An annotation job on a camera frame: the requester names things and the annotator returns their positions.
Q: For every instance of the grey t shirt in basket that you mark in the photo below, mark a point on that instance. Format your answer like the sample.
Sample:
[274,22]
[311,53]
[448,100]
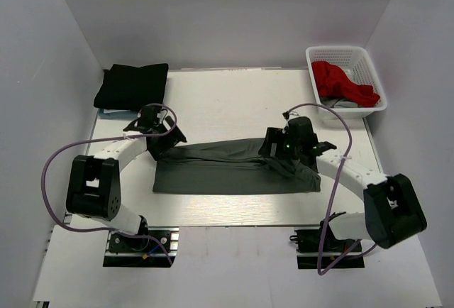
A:
[338,103]

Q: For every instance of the folded light blue t shirt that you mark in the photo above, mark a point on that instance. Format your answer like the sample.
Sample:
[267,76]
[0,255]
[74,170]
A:
[110,114]

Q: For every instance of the grey t shirt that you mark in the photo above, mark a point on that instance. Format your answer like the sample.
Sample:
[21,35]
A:
[230,167]
[338,103]

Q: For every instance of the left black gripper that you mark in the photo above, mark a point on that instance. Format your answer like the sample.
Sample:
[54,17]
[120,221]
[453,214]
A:
[173,138]

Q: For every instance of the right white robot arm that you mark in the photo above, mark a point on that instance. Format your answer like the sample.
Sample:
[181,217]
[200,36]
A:
[392,212]

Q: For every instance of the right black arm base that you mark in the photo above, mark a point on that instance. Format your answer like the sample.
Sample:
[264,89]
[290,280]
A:
[307,247]

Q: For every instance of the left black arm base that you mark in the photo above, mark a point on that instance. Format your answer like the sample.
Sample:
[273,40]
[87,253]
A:
[122,252]

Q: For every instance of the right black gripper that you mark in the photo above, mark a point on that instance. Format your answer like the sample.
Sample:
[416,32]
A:
[274,135]

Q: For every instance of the white plastic basket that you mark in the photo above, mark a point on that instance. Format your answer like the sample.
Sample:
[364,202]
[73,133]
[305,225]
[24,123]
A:
[357,66]

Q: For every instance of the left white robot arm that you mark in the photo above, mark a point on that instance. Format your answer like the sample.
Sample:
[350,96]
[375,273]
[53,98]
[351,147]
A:
[94,189]

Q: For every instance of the red t shirt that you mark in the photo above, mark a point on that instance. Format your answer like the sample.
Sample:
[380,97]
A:
[331,81]

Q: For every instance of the folded black t shirt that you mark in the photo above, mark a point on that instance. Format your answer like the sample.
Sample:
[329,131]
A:
[131,88]

